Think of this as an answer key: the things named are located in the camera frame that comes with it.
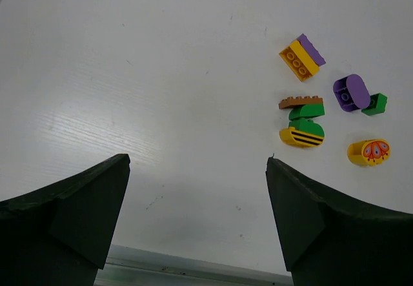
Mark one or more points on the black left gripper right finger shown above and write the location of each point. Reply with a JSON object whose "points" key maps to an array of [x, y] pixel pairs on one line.
{"points": [[330, 238]]}

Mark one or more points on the yellow butterfly lego brick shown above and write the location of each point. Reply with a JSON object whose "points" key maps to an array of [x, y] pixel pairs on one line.
{"points": [[369, 152]]}

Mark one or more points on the brown flat lego plate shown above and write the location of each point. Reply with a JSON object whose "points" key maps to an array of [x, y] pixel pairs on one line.
{"points": [[293, 102]]}

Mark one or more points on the yellow striped lego brick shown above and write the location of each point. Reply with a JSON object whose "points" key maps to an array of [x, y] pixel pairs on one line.
{"points": [[297, 138]]}

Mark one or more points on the green rounded lego brick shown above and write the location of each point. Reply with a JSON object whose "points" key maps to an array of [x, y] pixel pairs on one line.
{"points": [[308, 126]]}

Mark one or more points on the green curved lego brick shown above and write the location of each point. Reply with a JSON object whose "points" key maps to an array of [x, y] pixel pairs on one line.
{"points": [[307, 111]]}

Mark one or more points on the aluminium table edge rail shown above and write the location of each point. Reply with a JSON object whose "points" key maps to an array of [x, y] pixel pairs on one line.
{"points": [[128, 266]]}

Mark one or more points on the small green lego brick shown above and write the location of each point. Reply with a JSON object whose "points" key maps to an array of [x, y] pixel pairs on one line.
{"points": [[378, 103]]}

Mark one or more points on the purple flat lego plate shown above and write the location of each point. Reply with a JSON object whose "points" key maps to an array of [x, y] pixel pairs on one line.
{"points": [[311, 50]]}

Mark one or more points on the purple rounded lego brick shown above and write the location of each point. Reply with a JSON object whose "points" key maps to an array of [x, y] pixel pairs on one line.
{"points": [[351, 93]]}

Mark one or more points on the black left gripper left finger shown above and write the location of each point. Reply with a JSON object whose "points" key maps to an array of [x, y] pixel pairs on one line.
{"points": [[61, 234]]}

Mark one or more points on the yellow rectangular lego brick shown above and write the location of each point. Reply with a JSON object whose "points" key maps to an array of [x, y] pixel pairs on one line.
{"points": [[299, 61]]}

